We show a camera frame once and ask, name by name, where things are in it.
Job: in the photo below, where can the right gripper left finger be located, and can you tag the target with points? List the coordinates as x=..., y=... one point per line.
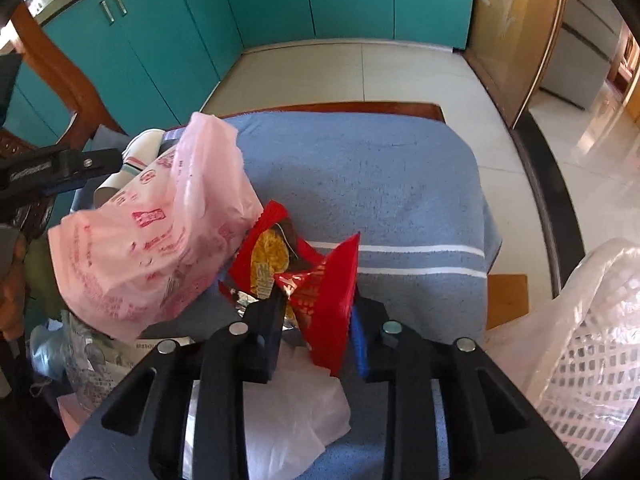
x=145, y=419

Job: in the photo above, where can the wooden chair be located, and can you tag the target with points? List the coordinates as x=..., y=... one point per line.
x=53, y=99

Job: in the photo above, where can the blue striped towel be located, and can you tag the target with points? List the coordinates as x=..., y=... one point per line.
x=408, y=187

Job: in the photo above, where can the wooden glass sliding door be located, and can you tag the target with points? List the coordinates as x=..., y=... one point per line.
x=509, y=48

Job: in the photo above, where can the clear crumpled plastic wrapper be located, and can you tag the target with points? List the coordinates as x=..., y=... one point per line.
x=72, y=356

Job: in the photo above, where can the silver refrigerator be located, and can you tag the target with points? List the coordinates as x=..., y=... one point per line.
x=584, y=51

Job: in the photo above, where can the pink plastic bag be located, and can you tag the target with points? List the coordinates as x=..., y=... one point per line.
x=160, y=241

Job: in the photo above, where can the teal kitchen cabinets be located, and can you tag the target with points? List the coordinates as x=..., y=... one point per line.
x=155, y=62

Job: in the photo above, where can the red snack wrapper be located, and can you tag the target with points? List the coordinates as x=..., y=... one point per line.
x=320, y=288

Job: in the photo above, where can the wooden table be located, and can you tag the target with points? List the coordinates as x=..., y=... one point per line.
x=507, y=293

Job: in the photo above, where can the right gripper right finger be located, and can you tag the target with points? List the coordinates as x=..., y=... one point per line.
x=492, y=430

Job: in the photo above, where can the white striped paper cup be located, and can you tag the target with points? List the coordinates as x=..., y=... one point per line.
x=138, y=154

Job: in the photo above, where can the white tissue paper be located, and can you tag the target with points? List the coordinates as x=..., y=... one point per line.
x=291, y=420

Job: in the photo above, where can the white basket with plastic liner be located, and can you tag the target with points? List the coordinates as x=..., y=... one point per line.
x=576, y=359

